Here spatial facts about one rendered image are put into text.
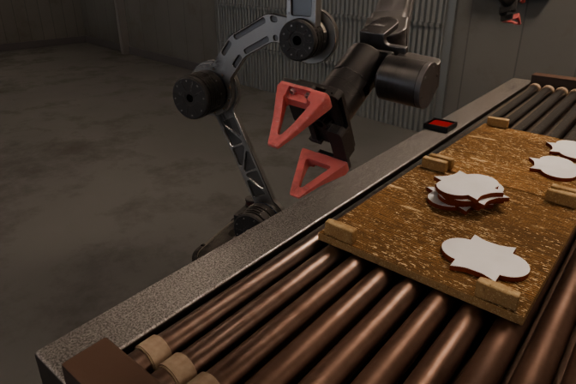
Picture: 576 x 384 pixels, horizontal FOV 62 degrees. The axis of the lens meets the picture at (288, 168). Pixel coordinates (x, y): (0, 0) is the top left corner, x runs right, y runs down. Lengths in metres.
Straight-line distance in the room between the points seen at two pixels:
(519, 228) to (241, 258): 0.51
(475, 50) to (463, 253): 3.32
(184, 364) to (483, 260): 0.48
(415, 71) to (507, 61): 3.41
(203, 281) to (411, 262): 0.34
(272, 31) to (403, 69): 1.30
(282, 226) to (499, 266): 0.38
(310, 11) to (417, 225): 0.99
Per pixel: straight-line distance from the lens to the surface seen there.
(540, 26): 3.89
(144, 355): 0.68
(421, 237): 0.88
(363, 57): 0.63
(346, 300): 0.74
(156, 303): 0.76
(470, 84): 4.13
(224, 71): 2.01
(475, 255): 0.84
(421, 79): 0.58
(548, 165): 1.27
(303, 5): 1.72
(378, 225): 0.90
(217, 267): 0.82
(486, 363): 0.69
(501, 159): 1.28
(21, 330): 2.33
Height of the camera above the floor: 1.38
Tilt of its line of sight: 23 degrees down
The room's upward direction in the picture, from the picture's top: straight up
